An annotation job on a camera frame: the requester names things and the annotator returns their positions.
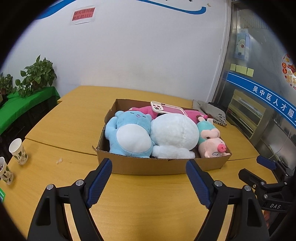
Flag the green potted plant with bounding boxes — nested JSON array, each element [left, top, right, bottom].
[[0, 73, 14, 100], [15, 55, 57, 97]]

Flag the light blue plush toy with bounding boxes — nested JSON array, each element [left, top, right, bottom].
[[104, 110, 154, 158]]

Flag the red notice sign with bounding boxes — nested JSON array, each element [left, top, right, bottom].
[[70, 6, 96, 25]]

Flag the paper cup with leaf print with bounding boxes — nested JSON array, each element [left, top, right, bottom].
[[9, 138, 28, 165]]

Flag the clear white phone case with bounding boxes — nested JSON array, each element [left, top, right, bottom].
[[151, 101, 187, 116]]

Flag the brown cardboard box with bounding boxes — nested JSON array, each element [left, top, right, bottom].
[[95, 99, 232, 175]]

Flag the blue cartoon poster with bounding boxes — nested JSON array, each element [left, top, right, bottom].
[[234, 29, 251, 61]]

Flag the white plush toy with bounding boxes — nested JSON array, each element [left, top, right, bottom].
[[150, 113, 200, 159]]

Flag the green tablecloth side table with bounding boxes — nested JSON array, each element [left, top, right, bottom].
[[0, 87, 60, 146]]

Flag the yellow sticky notes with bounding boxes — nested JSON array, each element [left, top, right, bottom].
[[230, 63, 254, 77]]

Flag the pink pig plush toy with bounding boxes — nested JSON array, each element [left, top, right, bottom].
[[197, 115, 230, 158]]

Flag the grey cloth bag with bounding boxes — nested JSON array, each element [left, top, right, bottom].
[[193, 100, 227, 126]]

